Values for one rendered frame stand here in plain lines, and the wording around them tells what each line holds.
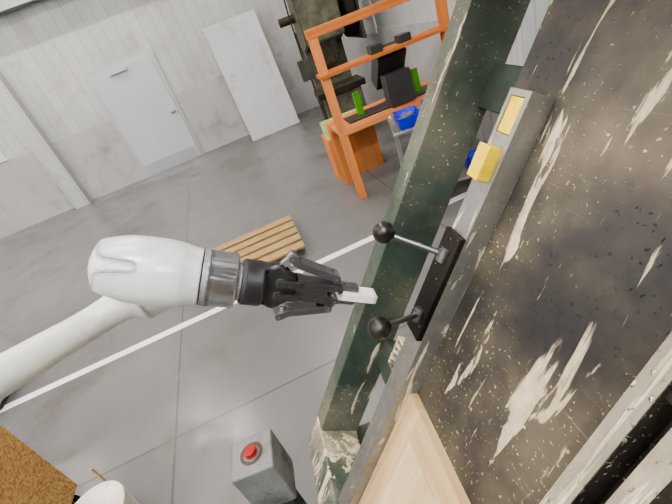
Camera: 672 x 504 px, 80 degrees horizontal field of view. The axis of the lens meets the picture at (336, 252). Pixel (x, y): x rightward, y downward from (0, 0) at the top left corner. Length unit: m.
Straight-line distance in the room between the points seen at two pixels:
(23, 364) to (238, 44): 8.48
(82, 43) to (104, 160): 2.16
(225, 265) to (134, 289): 0.13
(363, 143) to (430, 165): 4.20
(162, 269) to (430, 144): 0.54
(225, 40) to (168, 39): 1.11
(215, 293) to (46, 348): 0.28
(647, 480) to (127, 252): 0.61
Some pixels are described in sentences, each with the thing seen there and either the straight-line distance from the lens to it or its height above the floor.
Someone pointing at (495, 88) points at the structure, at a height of 1.65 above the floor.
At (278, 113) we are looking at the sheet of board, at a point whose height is 0.31.
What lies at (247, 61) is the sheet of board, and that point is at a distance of 8.93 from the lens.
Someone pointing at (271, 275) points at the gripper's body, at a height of 1.55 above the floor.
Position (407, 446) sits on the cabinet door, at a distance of 0.83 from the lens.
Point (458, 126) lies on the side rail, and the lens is 0.85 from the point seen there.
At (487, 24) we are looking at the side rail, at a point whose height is 1.75.
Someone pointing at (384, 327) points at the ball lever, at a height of 1.44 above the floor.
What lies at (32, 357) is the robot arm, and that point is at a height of 1.58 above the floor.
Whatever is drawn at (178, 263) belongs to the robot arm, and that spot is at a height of 1.64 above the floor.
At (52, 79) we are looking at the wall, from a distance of 9.73.
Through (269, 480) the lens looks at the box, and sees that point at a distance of 1.26.
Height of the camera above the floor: 1.87
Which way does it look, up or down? 31 degrees down
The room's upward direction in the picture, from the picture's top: 21 degrees counter-clockwise
